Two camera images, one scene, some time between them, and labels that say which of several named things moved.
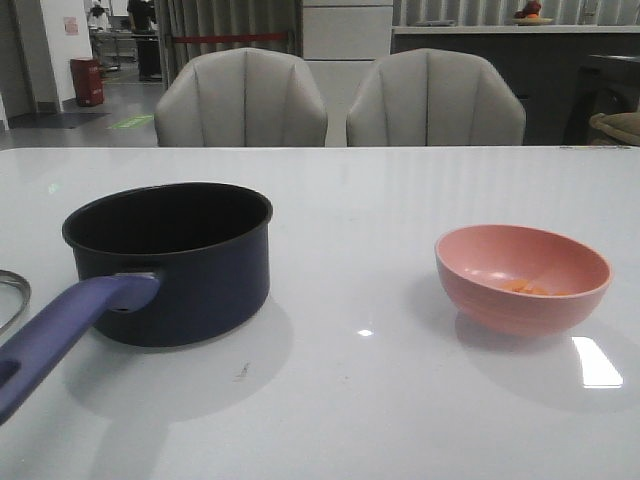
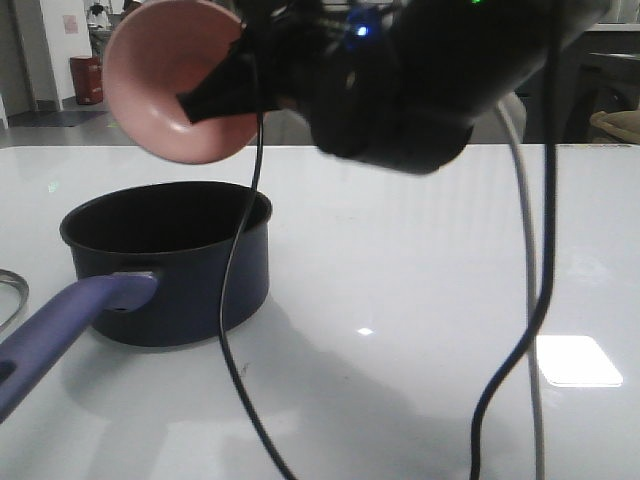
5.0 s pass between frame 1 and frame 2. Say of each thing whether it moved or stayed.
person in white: stayed
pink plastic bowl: moved
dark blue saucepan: stayed
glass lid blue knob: stayed
